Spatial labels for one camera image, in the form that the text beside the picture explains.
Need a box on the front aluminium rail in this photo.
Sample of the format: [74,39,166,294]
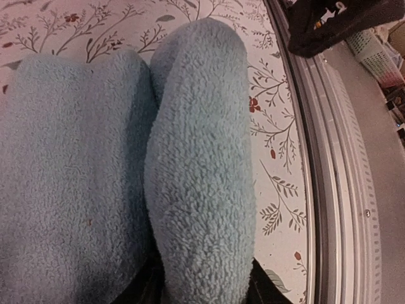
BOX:
[265,0,405,304]

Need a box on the light blue towel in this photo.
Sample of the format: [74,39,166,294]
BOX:
[1,18,256,303]

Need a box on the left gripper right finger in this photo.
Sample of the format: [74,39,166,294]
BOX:
[246,259,287,304]

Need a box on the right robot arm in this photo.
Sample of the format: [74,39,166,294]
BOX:
[287,0,404,58]

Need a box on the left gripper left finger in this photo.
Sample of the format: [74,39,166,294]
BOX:
[111,253,165,304]

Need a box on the floral patterned table mat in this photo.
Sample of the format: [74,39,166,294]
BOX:
[1,1,310,303]

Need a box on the green perforated background crate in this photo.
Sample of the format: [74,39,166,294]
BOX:
[346,29,404,89]

